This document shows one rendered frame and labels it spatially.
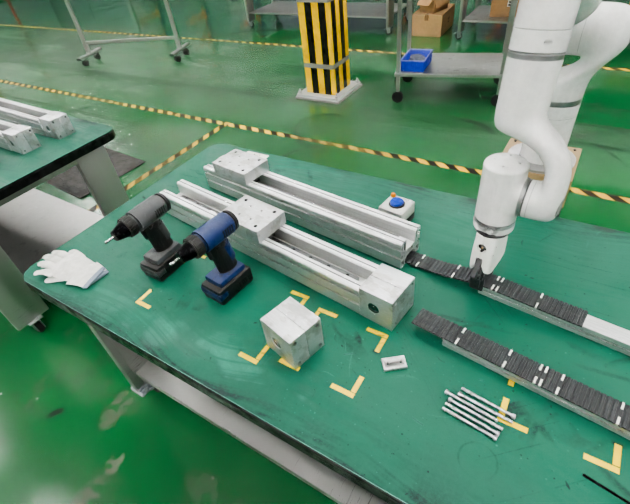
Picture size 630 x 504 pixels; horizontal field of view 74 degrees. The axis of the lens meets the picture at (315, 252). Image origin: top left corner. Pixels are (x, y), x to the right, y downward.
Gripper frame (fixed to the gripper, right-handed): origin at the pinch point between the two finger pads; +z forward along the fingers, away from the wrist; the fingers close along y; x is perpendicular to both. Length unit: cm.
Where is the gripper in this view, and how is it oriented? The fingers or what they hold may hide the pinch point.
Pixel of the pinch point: (481, 276)
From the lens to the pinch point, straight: 110.7
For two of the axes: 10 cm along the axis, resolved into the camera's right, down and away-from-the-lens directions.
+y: 6.3, -5.6, 5.4
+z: 1.0, 7.5, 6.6
